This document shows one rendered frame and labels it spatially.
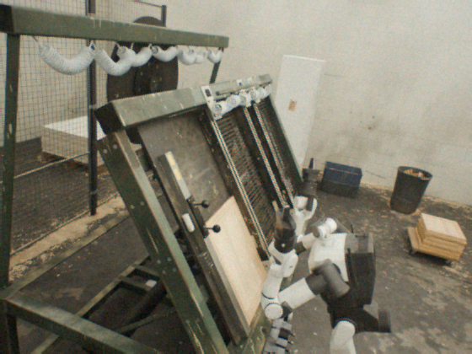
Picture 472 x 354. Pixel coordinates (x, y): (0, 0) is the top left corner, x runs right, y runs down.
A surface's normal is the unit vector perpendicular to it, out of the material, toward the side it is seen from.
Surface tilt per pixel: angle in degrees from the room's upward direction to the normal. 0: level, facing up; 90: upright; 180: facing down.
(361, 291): 86
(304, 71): 90
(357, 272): 90
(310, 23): 90
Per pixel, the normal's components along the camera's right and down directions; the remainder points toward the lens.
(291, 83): -0.33, 0.31
